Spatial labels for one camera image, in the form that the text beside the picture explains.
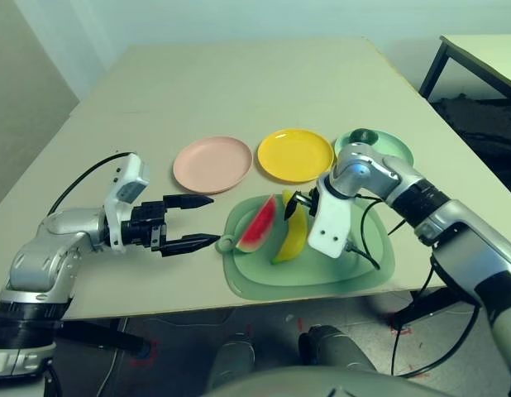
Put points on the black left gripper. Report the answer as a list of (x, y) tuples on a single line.
[(146, 225)]

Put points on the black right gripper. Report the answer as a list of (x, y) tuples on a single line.
[(310, 198)]

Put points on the toy yellow banana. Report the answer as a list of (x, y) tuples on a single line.
[(294, 240)]

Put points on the toy watermelon slice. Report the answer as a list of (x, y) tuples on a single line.
[(257, 229)]

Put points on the toy dark green avocado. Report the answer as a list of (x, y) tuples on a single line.
[(363, 135)]

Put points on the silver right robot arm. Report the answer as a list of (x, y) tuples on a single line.
[(445, 219)]

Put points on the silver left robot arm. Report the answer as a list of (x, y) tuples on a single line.
[(40, 256)]

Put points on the yellow plastic plate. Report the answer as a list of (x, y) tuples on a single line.
[(294, 155)]

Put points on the pink plastic plate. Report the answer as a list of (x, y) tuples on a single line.
[(212, 163)]

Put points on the green cutting board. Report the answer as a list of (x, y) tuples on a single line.
[(321, 277)]

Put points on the mint green plastic plate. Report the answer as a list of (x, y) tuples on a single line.
[(394, 146)]

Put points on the black table foot bar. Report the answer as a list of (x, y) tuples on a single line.
[(102, 335), (429, 304)]

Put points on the grey robot left leg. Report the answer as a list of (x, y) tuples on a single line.
[(232, 355)]

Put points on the grey robot leg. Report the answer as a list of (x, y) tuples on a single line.
[(232, 355), (334, 347)]

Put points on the grey robot right leg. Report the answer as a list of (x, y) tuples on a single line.
[(334, 347)]

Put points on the grey robot torso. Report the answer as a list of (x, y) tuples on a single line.
[(321, 384)]

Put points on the dark floor mat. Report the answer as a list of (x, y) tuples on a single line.
[(479, 120)]

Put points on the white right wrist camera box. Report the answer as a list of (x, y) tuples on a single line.
[(330, 223)]

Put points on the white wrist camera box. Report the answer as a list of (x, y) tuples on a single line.
[(330, 223), (123, 182)]

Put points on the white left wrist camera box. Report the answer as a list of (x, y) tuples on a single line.
[(123, 182)]

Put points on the side table with black frame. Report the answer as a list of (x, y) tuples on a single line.
[(487, 58)]

